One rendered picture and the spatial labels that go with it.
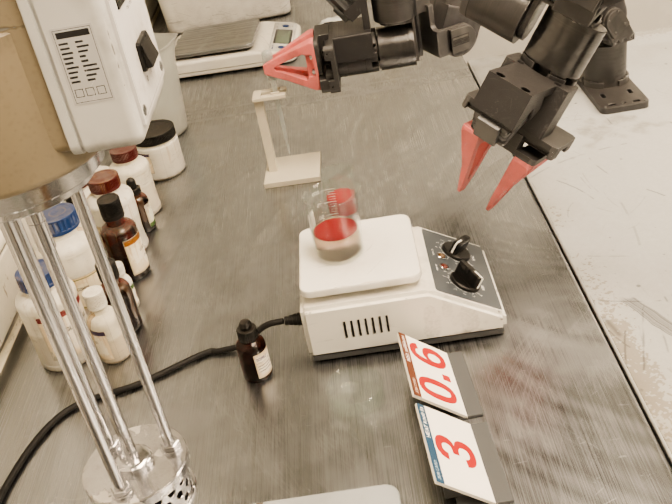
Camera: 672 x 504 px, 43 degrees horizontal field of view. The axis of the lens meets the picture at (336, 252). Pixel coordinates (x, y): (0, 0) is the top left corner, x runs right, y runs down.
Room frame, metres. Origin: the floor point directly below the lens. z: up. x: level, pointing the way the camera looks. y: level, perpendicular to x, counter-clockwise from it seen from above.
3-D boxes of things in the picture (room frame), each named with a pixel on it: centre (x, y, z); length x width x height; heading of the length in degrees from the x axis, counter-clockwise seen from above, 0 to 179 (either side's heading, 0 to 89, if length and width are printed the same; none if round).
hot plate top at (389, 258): (0.72, -0.02, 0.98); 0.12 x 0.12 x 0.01; 86
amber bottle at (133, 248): (0.90, 0.25, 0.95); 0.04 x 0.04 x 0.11
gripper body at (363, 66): (1.09, -0.07, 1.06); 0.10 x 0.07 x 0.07; 174
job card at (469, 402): (0.59, -0.07, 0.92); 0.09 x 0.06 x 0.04; 0
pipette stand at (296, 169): (1.10, 0.04, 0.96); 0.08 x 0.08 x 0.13; 84
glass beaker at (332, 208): (0.73, -0.01, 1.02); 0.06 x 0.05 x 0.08; 97
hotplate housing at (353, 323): (0.72, -0.05, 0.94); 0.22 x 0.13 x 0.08; 86
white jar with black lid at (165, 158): (1.19, 0.24, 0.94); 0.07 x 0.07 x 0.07
